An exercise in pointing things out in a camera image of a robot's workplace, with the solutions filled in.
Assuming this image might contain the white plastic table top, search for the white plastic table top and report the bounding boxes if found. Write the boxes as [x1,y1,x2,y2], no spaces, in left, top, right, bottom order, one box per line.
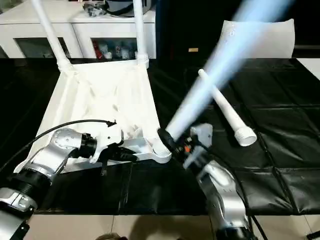
[13,58,174,174]

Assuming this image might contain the white plastic table leg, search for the white plastic table leg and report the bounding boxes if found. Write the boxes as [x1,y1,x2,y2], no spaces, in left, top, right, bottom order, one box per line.
[164,0,296,141]
[131,0,151,69]
[197,68,258,148]
[30,0,75,73]

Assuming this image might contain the dark robot left foot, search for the dark robot left foot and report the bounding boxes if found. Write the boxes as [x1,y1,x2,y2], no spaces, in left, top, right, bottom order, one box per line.
[95,232,121,240]

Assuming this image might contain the black table mat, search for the black table mat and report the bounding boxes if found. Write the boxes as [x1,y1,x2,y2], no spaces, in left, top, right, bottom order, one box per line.
[0,56,320,216]

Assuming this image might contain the black box with gold label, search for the black box with gold label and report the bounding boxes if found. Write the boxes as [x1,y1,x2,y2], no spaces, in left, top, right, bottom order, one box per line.
[154,0,226,60]

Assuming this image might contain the white bag with round fitting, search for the white bag with round fitting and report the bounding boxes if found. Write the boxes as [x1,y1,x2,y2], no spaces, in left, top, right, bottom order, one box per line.
[218,18,296,59]

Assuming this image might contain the black tangled items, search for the black tangled items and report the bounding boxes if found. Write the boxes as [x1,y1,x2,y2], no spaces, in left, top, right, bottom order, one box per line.
[83,0,108,18]

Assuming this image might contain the white flat board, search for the white flat board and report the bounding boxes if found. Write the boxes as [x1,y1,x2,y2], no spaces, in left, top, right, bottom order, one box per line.
[295,57,320,81]

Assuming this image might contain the white glass-door cabinet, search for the white glass-door cabinet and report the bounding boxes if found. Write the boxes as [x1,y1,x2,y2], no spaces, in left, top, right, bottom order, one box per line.
[0,0,158,60]

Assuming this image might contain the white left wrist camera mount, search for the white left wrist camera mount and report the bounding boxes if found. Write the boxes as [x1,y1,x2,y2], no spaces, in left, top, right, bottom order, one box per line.
[89,123,125,165]

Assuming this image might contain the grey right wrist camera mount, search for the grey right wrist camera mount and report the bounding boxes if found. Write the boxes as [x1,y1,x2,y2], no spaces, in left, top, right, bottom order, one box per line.
[181,123,214,169]

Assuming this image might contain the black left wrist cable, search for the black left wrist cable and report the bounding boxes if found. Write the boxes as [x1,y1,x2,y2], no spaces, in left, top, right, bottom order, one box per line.
[0,119,118,174]

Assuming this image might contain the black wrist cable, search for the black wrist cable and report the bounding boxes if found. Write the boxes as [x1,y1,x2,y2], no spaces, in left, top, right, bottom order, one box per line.
[0,119,118,174]
[193,138,270,240]

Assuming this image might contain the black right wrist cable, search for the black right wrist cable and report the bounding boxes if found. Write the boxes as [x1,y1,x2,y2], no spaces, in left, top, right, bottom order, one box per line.
[193,138,270,240]

